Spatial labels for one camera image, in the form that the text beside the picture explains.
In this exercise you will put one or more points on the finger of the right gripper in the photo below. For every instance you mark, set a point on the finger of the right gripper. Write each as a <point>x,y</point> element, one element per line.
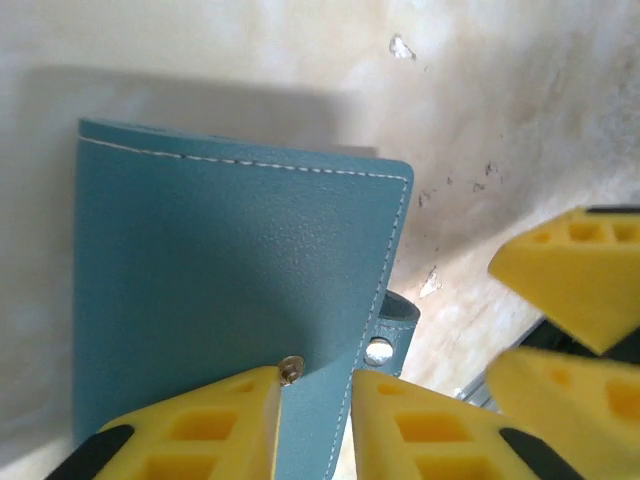
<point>580,280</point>
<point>590,410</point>

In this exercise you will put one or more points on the aluminium mounting rail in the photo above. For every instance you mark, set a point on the aluminium mounting rail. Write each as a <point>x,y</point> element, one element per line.
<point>475,395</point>

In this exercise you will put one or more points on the teal leather card holder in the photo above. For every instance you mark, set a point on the teal leather card holder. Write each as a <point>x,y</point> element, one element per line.
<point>225,275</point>

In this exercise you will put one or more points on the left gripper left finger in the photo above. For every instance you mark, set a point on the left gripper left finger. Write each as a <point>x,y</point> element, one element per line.
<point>200,435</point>

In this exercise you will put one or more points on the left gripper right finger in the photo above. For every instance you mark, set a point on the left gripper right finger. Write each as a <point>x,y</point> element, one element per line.
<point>430,435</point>

